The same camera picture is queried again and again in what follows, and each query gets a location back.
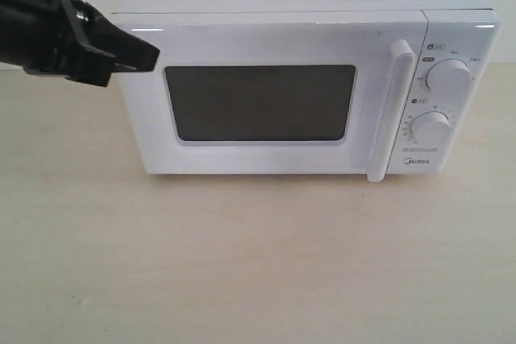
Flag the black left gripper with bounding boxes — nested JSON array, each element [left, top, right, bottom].
[[1, 0, 160, 87]]

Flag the white lower timer knob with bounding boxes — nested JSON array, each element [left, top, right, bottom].
[[410, 111, 451, 143]]

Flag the white Midea microwave oven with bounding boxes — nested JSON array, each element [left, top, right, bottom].
[[112, 0, 500, 176]]

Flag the white microwave door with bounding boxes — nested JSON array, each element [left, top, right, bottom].
[[115, 10, 428, 182]]

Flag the white upper power knob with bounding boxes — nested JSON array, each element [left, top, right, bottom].
[[426, 59, 472, 94]]

